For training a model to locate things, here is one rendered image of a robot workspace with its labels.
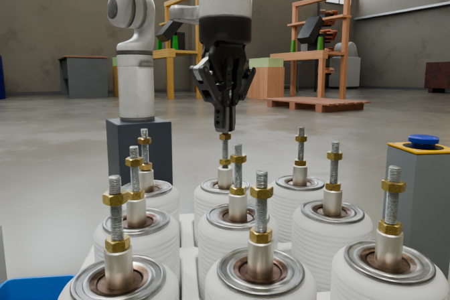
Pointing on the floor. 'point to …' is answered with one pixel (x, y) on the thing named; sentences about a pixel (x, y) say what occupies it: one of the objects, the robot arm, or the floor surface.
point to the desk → (84, 76)
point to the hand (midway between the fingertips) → (225, 118)
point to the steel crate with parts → (437, 76)
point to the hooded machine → (353, 67)
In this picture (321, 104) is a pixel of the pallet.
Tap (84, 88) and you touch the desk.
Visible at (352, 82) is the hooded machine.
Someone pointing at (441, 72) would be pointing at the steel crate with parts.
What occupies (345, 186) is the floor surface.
